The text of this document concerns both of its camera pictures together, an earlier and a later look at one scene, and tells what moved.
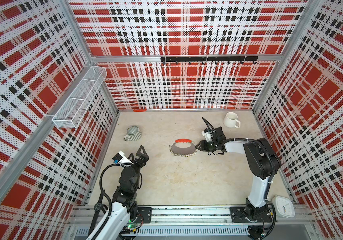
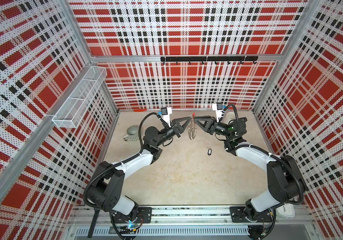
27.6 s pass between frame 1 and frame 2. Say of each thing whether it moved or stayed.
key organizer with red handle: moved
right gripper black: moved
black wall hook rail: stayed
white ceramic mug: stayed
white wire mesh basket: stayed
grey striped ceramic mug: stayed
